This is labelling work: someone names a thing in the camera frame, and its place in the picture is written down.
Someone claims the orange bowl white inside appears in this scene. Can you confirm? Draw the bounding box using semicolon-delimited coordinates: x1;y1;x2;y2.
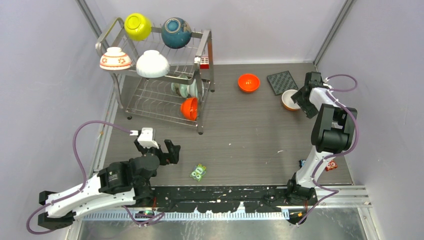
281;89;301;111

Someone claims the orange plastic bowl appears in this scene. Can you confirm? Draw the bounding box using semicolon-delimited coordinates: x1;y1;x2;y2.
237;73;261;93
180;97;198;121

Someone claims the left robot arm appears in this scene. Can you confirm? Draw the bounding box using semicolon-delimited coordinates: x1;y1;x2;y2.
37;139;181;231

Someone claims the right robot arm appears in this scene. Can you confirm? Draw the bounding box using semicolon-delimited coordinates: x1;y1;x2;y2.
285;71;358;205

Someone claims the metal two-tier dish rack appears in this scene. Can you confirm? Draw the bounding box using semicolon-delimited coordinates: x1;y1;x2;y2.
95;17;215;135

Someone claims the dark grey studded baseplate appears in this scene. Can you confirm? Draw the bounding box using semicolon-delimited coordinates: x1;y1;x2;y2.
266;70;299;96

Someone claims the green owl puzzle piece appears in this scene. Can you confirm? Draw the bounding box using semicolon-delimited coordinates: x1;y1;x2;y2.
190;163;207;182

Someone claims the blue owl puzzle piece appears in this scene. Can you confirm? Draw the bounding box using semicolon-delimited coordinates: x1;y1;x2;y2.
299;159;306;168

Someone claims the pale green ceramic bowl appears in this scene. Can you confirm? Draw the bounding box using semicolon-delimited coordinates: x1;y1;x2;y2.
171;82;189;98

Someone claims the plain white bowl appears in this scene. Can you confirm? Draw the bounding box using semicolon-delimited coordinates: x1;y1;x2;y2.
135;50;170;79

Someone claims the red white toy block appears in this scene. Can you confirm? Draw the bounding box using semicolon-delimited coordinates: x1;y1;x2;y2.
199;56;210;70

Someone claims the white bowl red pattern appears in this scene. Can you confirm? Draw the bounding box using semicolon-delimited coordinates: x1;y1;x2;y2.
99;47;133;71

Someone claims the dark blue ceramic bowl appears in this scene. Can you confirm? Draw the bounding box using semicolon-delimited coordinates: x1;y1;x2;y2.
161;17;192;49

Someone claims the yellow bowl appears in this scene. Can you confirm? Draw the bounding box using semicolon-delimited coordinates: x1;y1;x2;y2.
124;13;152;42

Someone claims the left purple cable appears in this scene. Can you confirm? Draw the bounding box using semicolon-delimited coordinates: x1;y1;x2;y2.
26;120;167;235

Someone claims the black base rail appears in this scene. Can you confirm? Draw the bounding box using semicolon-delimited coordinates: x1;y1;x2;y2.
133;185;318;213

